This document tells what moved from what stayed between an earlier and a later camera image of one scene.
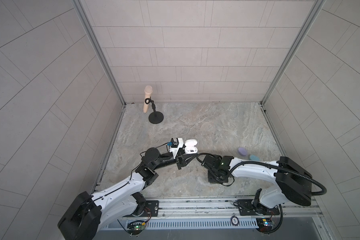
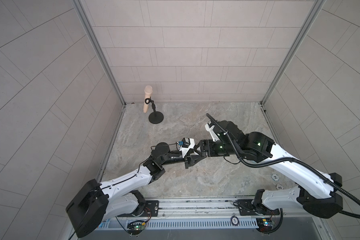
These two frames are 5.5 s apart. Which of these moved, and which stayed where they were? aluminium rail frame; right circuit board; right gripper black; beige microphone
Moved: right gripper black
Stayed: aluminium rail frame; beige microphone; right circuit board
